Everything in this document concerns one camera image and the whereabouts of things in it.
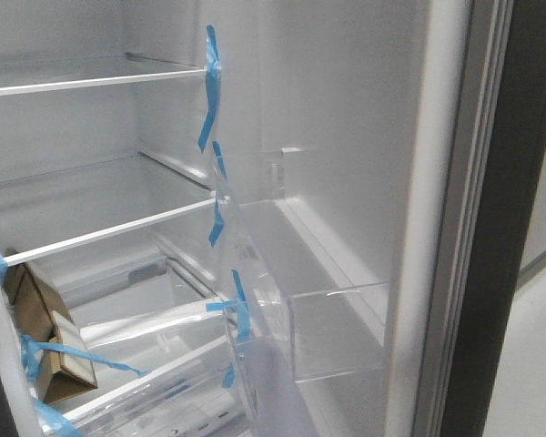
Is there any clear door bin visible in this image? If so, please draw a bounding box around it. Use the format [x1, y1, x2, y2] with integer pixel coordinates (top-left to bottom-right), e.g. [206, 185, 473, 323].
[214, 169, 388, 436]

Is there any white fridge interior body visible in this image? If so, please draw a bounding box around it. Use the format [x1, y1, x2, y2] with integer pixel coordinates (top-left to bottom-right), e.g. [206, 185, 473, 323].
[0, 1, 261, 436]

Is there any middle glass fridge shelf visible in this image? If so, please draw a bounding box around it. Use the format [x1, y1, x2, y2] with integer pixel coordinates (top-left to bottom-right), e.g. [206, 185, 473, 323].
[0, 154, 215, 266]

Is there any glass fridge shelf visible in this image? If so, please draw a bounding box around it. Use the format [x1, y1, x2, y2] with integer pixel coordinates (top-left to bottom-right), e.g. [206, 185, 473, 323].
[0, 54, 207, 97]
[0, 154, 215, 266]

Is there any upper glass fridge shelf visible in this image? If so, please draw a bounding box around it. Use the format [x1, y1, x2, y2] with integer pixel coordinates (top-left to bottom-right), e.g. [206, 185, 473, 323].
[0, 54, 207, 97]

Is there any middle blue tape strip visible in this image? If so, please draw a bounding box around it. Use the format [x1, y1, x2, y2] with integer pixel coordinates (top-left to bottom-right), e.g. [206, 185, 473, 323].
[208, 140, 228, 247]

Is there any blue tape strip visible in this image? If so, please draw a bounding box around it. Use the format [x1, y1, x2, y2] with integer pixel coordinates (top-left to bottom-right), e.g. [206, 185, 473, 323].
[208, 140, 228, 247]
[197, 25, 222, 151]
[205, 269, 251, 343]

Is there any lower blue tape strip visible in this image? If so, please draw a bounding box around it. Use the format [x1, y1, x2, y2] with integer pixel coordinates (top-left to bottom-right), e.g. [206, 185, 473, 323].
[205, 269, 251, 343]

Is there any upper blue tape strip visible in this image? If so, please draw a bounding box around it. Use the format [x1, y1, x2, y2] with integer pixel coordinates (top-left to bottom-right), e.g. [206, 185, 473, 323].
[197, 25, 222, 151]

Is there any clear crisper drawer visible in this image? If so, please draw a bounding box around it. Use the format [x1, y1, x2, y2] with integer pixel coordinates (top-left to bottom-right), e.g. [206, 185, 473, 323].
[56, 299, 249, 436]

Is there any brown cardboard box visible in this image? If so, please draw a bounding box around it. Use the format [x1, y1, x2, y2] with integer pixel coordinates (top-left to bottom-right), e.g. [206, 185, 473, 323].
[4, 263, 93, 404]

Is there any blue tape on box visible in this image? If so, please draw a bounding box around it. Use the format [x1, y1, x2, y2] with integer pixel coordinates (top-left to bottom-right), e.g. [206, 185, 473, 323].
[19, 334, 150, 392]

